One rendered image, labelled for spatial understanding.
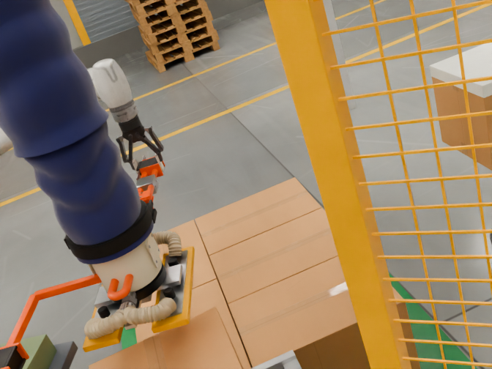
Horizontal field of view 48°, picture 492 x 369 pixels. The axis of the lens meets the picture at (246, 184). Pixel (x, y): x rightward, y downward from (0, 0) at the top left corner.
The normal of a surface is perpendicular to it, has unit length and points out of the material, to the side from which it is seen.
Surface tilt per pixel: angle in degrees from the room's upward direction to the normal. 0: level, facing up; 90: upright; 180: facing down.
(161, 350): 0
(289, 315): 0
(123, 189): 76
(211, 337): 0
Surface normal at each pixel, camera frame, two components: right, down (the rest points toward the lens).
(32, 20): 0.66, -0.21
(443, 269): -0.30, -0.84
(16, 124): -0.15, 0.56
